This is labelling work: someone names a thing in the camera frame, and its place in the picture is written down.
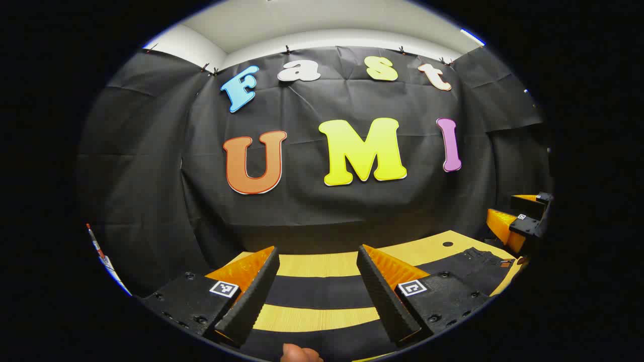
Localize black backdrop cloth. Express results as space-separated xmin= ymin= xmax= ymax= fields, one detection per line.
xmin=75 ymin=45 xmax=554 ymax=297

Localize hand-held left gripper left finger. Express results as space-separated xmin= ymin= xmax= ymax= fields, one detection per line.
xmin=142 ymin=245 xmax=281 ymax=348

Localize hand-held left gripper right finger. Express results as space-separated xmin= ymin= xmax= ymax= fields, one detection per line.
xmin=356 ymin=244 xmax=491 ymax=344

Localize black jeans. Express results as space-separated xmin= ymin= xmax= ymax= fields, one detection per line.
xmin=240 ymin=246 xmax=516 ymax=362

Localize red capped plastic bottle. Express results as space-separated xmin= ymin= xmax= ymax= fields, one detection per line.
xmin=85 ymin=223 xmax=107 ymax=260

